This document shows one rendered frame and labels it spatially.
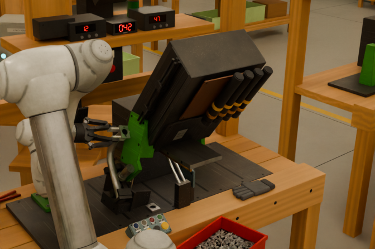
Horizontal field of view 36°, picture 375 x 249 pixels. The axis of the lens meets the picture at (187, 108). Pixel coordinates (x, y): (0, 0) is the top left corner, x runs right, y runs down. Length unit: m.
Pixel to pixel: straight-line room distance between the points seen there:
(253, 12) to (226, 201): 6.28
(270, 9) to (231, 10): 5.99
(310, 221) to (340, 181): 1.89
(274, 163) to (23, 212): 1.19
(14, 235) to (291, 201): 1.18
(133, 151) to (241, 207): 0.51
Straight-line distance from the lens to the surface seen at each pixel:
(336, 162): 4.99
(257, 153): 2.93
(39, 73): 1.55
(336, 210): 4.31
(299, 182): 2.66
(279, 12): 9.02
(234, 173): 2.68
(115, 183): 2.36
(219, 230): 2.31
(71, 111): 1.88
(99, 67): 1.60
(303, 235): 2.86
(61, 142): 1.57
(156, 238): 1.67
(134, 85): 2.75
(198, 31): 2.62
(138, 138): 2.29
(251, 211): 2.49
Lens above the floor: 2.13
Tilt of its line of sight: 21 degrees down
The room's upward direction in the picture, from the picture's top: 2 degrees clockwise
